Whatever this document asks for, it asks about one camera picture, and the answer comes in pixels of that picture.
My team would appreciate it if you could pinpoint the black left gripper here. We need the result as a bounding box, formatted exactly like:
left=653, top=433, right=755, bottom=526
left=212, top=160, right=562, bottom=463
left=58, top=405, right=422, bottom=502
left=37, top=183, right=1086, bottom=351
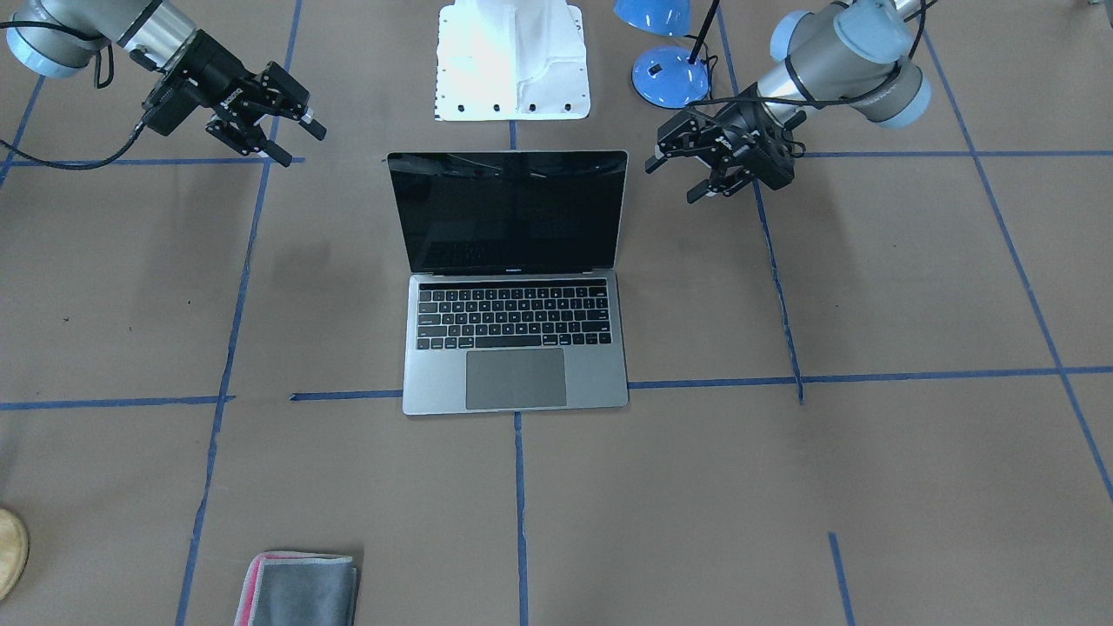
left=644, top=97, right=795, bottom=203

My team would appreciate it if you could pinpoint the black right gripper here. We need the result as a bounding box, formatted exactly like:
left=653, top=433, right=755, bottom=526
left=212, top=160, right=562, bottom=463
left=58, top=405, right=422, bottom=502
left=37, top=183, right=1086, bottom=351
left=173, top=30, right=327, bottom=167

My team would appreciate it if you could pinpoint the grey laptop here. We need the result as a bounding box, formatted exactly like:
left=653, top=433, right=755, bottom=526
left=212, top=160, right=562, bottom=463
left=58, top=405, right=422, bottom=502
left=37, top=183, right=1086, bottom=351
left=384, top=150, right=629, bottom=415

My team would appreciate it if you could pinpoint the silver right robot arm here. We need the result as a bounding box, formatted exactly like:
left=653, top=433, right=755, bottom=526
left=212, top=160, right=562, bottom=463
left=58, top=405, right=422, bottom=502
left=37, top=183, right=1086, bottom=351
left=3, top=1, right=327, bottom=167

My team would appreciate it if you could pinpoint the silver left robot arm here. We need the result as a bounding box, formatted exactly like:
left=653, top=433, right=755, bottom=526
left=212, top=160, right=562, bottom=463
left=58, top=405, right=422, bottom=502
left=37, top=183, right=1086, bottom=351
left=644, top=1, right=930, bottom=202

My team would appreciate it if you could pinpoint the blue desk lamp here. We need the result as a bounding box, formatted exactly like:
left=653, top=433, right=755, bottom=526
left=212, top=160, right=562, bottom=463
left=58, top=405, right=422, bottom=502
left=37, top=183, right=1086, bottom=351
left=612, top=1, right=720, bottom=110

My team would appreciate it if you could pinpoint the grey and pink folded cloth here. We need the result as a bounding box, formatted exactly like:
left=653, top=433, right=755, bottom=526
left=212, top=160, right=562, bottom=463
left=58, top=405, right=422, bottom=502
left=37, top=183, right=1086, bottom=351
left=233, top=550, right=358, bottom=625

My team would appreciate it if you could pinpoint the round wooden stand base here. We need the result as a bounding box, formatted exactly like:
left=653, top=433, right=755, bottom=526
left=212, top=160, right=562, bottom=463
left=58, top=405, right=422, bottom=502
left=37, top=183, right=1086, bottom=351
left=1, top=507, right=30, bottom=601

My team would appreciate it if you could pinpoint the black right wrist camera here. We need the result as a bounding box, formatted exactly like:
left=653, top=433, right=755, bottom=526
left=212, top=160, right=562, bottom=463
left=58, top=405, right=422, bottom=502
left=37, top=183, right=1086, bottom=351
left=142, top=75, right=198, bottom=137

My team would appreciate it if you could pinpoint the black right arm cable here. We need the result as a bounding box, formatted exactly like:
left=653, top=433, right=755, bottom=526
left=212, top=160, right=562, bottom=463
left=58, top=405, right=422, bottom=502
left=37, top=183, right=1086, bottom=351
left=0, top=17, right=166, bottom=172

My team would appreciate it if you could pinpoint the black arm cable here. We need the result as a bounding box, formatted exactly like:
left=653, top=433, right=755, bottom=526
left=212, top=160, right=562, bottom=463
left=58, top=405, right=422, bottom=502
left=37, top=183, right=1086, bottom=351
left=0, top=17, right=166, bottom=172
left=691, top=0, right=940, bottom=157

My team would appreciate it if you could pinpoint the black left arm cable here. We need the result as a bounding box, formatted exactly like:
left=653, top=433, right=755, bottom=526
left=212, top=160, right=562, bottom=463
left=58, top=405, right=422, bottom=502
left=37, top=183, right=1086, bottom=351
left=691, top=0, right=940, bottom=157

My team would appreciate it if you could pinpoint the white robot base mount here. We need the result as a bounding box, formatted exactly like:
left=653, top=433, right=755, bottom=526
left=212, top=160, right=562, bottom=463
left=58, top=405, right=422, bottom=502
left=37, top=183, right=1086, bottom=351
left=434, top=1, right=591, bottom=123

